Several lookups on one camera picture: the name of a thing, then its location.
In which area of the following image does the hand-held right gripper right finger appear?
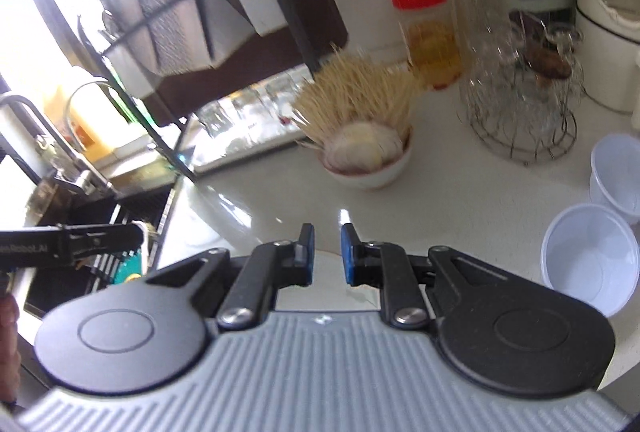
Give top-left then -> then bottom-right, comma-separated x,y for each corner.
340,222 -> 505,331

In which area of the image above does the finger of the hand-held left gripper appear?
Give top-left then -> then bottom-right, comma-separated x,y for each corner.
56,221 -> 147,263

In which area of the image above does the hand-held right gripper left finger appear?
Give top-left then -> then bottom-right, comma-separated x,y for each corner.
145,223 -> 317,331

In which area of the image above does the person's left hand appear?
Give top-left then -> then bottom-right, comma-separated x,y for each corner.
0,296 -> 22,413

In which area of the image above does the dark kitchen sink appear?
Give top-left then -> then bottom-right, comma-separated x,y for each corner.
24,182 -> 178,315

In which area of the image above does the green sponge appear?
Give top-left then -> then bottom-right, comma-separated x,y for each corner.
112,222 -> 149,285

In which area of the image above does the white ceramic bowl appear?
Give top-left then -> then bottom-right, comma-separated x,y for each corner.
320,127 -> 414,191

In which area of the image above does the metal faucet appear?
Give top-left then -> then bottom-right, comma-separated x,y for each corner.
0,80 -> 128,199

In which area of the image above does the yellow container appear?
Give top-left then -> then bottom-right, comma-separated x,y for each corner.
44,84 -> 128,165

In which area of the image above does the pale onion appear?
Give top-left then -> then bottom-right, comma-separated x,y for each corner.
325,122 -> 404,171

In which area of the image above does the tray of glass cups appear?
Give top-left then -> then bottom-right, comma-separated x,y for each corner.
192,66 -> 322,176

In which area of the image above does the grey white cloth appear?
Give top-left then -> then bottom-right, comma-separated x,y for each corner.
96,0 -> 253,85

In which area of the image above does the red lid plastic jar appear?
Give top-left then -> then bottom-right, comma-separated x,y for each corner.
390,0 -> 467,91

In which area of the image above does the upturned clear drinking glasses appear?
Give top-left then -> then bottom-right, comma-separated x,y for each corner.
462,2 -> 583,147

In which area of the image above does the amber drinking glass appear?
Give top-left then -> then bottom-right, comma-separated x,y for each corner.
517,44 -> 573,82

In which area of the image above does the white electric pot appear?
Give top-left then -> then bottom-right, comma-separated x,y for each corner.
572,0 -> 640,113

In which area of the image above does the wire glass rack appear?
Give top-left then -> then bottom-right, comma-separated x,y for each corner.
460,62 -> 585,163

